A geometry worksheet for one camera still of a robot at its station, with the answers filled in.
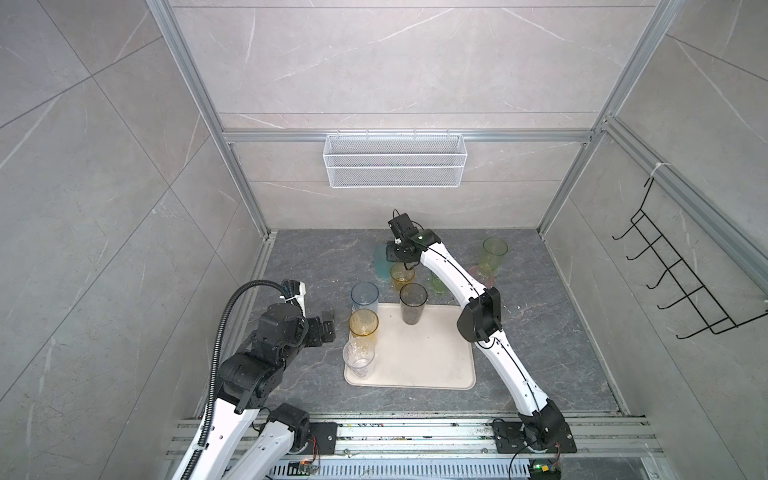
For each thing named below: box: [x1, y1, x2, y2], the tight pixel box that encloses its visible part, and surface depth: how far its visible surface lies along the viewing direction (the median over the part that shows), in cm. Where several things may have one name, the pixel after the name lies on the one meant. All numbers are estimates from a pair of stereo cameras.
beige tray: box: [344, 303, 476, 390], surface depth 88 cm
